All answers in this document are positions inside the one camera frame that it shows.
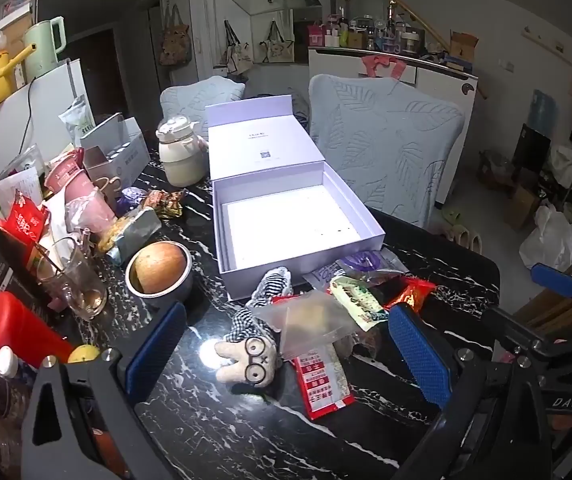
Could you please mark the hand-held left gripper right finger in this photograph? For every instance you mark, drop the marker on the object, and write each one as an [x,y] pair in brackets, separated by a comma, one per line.
[418,355]

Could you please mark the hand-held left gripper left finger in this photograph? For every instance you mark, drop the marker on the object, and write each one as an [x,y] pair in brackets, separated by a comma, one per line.
[155,350]

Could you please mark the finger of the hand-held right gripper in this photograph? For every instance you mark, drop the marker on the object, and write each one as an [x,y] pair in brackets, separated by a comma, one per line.
[521,327]
[553,277]

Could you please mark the red snack packet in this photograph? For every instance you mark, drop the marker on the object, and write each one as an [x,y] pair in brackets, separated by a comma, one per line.
[411,290]

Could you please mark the green snack packet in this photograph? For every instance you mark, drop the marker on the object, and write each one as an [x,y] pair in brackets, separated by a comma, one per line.
[361,302]

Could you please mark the plush doll with glasses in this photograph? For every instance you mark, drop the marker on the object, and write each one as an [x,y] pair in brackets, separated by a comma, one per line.
[251,360]

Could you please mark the red white packet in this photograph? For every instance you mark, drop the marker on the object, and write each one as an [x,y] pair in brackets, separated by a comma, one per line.
[323,385]

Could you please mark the silver purple snack bag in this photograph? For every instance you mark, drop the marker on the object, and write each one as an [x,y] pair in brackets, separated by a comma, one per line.
[361,262]

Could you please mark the clear zip bag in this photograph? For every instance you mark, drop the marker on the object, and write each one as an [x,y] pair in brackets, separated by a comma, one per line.
[311,325]

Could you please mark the lavender gift box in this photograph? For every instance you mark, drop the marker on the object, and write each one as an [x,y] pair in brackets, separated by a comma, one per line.
[291,210]

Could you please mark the white plastic bag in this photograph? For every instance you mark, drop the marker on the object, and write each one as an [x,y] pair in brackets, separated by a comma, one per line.
[551,240]

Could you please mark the metal bowl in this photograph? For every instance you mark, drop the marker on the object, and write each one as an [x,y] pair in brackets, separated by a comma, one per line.
[165,297]

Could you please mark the yellow lemon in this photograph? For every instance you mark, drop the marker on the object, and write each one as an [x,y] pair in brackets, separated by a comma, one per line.
[83,353]

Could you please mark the round orange fruit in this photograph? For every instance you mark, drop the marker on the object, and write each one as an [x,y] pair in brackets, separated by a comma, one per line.
[158,267]

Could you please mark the beige slippers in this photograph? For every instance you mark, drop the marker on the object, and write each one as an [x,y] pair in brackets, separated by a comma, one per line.
[463,237]

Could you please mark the glass pitcher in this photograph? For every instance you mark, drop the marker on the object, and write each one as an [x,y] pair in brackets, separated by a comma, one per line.
[73,280]

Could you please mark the silver yellow snack packet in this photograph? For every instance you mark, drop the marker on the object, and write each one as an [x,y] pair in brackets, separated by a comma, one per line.
[133,232]

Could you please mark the red canister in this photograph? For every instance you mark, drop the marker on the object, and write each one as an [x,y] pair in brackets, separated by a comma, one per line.
[20,330]

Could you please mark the white capped bottle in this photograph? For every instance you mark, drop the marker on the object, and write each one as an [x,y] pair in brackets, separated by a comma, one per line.
[8,360]

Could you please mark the gold brown candy packet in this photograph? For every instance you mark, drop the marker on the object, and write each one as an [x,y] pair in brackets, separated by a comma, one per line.
[165,202]

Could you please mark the purple wrapper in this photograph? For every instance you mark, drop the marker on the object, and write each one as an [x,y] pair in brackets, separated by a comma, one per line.
[130,199]

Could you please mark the blue water jug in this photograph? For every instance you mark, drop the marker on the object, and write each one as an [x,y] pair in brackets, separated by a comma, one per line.
[542,112]

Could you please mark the beige mug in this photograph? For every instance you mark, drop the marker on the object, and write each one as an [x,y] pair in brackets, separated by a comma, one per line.
[108,189]

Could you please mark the pink cups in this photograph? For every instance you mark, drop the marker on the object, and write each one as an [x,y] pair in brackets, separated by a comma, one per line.
[80,190]

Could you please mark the red paper packet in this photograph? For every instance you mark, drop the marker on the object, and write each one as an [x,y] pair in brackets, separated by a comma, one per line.
[25,222]

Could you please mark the white cardboard box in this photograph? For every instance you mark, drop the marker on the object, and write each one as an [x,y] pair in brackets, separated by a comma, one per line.
[115,155]

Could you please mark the chair with leaf cover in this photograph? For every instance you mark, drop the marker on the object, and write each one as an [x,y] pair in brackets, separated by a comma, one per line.
[195,97]
[386,145]

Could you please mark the white cabinet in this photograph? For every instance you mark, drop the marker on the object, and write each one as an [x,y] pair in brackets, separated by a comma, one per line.
[441,85]

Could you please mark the green white pouch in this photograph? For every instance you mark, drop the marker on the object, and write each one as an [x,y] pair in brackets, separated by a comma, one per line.
[78,122]

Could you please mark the brown cardboard box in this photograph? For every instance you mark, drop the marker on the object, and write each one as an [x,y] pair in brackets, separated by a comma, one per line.
[462,47]

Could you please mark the white refrigerator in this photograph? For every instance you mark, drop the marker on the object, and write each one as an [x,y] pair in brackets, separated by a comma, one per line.
[45,115]

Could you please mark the pink cloth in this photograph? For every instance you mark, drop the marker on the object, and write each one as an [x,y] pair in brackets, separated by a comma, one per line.
[381,65]

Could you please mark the beige tote bag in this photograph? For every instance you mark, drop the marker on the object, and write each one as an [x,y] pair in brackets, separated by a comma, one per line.
[236,52]
[277,47]

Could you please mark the brown tote bag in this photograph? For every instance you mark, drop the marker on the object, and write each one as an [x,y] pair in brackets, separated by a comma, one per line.
[174,42]

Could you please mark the green electric kettle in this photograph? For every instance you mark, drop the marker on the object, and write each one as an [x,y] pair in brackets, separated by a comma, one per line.
[40,50]

